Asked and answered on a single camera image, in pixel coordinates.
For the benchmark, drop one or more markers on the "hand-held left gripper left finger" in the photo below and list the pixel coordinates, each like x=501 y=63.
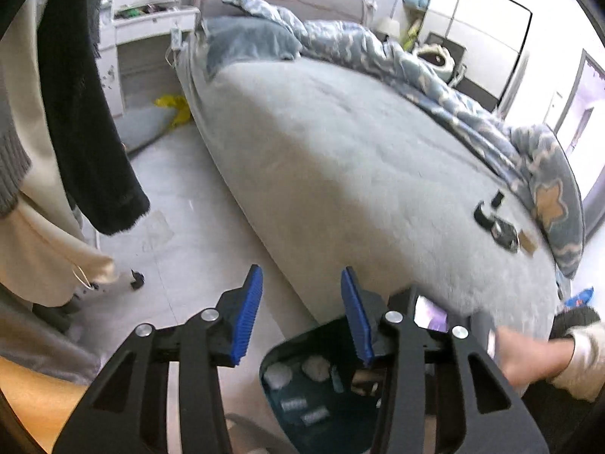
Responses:
x=246 y=317

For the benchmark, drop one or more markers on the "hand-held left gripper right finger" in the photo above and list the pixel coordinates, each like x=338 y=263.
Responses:
x=357 y=317

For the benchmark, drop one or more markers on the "white blister pack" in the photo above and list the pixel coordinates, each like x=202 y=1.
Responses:
x=315 y=417
x=293 y=405

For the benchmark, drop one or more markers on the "black tape roll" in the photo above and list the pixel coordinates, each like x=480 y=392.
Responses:
x=479 y=220

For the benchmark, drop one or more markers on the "dark wrapper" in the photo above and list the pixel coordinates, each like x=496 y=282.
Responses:
x=505 y=239

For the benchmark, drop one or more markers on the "dark teal waste bin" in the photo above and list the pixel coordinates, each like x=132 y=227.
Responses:
x=340 y=430

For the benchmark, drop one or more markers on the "person's right hand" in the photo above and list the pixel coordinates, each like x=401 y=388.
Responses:
x=529 y=354

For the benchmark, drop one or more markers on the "clothes rack wheeled base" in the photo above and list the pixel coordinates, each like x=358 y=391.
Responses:
x=137 y=279

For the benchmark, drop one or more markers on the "dark fuzzy cloth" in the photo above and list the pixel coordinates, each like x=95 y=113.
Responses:
x=574 y=319

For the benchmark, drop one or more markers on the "blue patterned packet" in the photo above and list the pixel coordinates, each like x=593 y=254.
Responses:
x=579 y=297

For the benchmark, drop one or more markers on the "blue patterned fleece blanket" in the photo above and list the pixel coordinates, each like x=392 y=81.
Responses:
x=543 y=198

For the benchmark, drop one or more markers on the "grey bed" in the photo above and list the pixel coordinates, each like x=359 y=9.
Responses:
x=331 y=151

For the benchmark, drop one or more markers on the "grey cloth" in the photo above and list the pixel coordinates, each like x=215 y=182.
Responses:
x=38 y=340

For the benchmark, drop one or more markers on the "beige hanging coat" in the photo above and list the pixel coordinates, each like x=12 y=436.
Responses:
x=42 y=246

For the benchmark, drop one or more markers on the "grey floor cushion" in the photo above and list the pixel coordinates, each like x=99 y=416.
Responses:
x=142 y=127

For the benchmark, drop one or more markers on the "black hanging garment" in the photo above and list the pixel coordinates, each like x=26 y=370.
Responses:
x=94 y=151

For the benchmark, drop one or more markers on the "yellow plastic bag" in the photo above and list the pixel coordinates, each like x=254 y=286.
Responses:
x=172 y=104

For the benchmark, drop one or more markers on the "yellow wooden board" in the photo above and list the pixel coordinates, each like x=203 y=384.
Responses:
x=33 y=402

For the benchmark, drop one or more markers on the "cream plush pet bed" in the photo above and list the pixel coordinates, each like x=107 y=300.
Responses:
x=432 y=54

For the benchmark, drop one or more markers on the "black chair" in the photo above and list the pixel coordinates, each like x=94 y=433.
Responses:
x=449 y=42

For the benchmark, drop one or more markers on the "grey knit sweater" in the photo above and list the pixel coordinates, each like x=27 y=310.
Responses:
x=12 y=170

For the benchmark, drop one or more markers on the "blue-grey pillow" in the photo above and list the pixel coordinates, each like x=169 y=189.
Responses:
x=246 y=38

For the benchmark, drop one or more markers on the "white vanity desk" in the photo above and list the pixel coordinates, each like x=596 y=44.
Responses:
x=142 y=56

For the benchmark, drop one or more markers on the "yellow-green cloth item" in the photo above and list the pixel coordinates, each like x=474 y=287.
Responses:
x=410 y=33

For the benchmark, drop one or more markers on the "white wardrobe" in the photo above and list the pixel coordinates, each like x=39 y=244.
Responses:
x=477 y=33

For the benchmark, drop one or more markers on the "white power strip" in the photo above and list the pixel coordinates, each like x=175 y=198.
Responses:
x=176 y=35

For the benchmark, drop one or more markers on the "bedside table lamp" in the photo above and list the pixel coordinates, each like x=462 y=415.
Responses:
x=387 y=26

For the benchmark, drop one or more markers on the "light blue plush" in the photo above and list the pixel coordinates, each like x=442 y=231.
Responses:
x=415 y=0

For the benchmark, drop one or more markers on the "green packet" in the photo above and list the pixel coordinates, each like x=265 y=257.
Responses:
x=127 y=13

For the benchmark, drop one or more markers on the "dark green knit scarf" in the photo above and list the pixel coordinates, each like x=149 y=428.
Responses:
x=97 y=0

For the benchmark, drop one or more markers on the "grey door frame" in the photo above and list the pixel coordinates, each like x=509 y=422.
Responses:
x=579 y=85

